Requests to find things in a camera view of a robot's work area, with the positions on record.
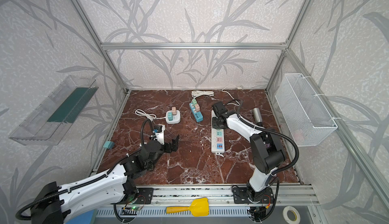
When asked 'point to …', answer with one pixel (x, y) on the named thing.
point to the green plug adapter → (194, 102)
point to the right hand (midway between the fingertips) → (218, 119)
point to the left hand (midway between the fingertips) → (174, 131)
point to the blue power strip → (198, 115)
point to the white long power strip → (218, 138)
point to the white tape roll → (286, 219)
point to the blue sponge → (87, 217)
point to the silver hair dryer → (258, 115)
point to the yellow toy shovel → (199, 207)
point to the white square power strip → (176, 118)
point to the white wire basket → (308, 120)
